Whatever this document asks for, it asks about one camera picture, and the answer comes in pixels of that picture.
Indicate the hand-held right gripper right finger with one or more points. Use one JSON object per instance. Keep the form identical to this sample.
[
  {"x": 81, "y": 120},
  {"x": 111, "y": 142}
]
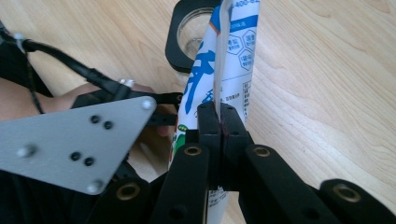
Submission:
[{"x": 233, "y": 140}]

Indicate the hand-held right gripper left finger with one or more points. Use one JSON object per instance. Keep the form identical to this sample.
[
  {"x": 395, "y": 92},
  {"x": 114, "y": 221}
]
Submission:
[{"x": 213, "y": 140}]

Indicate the white and blue bag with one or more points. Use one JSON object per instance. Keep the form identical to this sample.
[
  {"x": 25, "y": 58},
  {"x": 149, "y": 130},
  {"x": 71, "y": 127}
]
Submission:
[{"x": 202, "y": 79}]

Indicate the square glass jar black lid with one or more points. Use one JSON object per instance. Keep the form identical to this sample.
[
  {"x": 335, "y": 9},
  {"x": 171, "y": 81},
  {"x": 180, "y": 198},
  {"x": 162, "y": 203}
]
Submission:
[{"x": 174, "y": 40}]

